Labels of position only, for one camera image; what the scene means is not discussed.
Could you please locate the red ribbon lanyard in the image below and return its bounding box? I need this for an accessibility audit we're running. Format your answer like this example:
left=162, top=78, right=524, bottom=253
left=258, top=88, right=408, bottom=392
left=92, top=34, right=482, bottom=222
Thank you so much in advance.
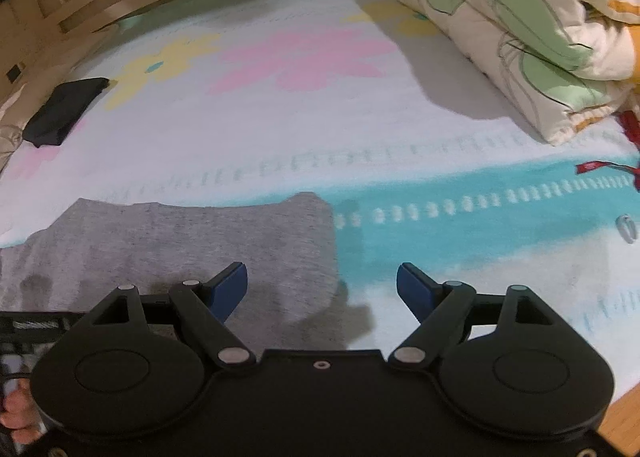
left=574, top=109, right=640, bottom=190

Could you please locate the person's left hand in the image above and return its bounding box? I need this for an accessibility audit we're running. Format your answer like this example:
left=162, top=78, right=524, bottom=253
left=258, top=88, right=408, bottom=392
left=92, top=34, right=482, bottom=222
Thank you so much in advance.
left=0, top=383, right=45, bottom=445

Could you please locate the beige pillow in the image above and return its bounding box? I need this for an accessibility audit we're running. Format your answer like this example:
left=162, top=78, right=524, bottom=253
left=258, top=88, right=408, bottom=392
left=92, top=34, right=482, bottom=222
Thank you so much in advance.
left=0, top=124, right=24, bottom=172

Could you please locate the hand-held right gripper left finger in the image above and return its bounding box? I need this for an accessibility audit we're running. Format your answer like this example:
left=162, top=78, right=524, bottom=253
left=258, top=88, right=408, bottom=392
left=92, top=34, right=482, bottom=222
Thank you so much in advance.
left=87, top=261, right=257, bottom=374

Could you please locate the small white ring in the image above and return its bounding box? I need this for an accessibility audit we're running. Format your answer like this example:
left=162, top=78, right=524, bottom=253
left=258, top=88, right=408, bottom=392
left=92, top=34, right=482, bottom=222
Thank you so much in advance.
left=616, top=215, right=639, bottom=244

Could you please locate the cream floral folded quilt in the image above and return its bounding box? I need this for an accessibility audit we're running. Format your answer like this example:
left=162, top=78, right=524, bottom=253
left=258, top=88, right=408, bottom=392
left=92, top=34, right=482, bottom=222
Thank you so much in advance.
left=382, top=0, right=640, bottom=146

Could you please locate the black folded cloth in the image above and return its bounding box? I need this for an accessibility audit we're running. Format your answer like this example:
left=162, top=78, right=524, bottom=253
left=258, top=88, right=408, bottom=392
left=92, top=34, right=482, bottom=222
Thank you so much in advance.
left=22, top=78, right=111, bottom=148

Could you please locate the floral bed sheet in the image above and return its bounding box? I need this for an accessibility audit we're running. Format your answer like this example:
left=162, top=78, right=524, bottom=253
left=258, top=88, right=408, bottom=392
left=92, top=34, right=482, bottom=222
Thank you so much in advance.
left=0, top=0, right=640, bottom=418

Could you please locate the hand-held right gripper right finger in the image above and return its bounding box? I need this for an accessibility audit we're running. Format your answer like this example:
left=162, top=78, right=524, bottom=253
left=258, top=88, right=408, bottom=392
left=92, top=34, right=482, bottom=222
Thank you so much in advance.
left=388, top=262, right=551, bottom=372

